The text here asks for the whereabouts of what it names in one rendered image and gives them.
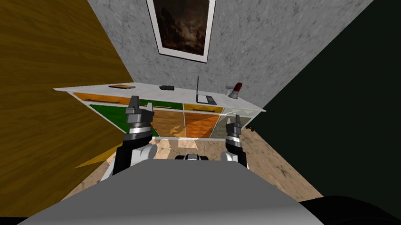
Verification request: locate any white sideboard cabinet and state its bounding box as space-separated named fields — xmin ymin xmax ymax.
xmin=48 ymin=71 xmax=268 ymax=153

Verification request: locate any orange drawer front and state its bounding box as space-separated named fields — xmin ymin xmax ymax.
xmin=71 ymin=91 xmax=132 ymax=107

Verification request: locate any orange cupboard door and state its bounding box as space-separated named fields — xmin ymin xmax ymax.
xmin=180 ymin=110 xmax=221 ymax=142

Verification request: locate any green cupboard door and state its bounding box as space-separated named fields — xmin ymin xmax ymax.
xmin=86 ymin=102 xmax=163 ymax=139

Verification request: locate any orange book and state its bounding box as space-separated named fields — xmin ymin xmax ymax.
xmin=107 ymin=82 xmax=137 ymax=92

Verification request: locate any pale grey drawer front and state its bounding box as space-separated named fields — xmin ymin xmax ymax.
xmin=222 ymin=107 xmax=254 ymax=118

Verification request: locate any yellow drawer front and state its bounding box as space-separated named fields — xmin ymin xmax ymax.
xmin=182 ymin=102 xmax=225 ymax=116

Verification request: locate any open laptop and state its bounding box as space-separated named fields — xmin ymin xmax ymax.
xmin=193 ymin=75 xmax=221 ymax=106

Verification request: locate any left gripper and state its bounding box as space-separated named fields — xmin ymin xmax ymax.
xmin=124 ymin=94 xmax=157 ymax=128

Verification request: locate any olive grey cupboard door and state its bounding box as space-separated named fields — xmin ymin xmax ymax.
xmin=209 ymin=112 xmax=253 ymax=144

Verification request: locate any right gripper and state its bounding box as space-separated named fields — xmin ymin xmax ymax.
xmin=224 ymin=113 xmax=244 ymax=137

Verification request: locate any grey and red appliance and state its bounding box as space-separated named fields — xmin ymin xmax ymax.
xmin=223 ymin=80 xmax=244 ymax=101

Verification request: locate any framed dark picture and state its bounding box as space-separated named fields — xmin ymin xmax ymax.
xmin=127 ymin=0 xmax=218 ymax=65

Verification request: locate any brown cupboard door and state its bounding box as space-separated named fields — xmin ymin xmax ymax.
xmin=150 ymin=108 xmax=190 ymax=140

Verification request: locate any green drawer front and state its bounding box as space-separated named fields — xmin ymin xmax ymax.
xmin=139 ymin=97 xmax=184 ymax=112

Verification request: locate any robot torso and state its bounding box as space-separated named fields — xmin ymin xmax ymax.
xmin=13 ymin=132 xmax=374 ymax=225

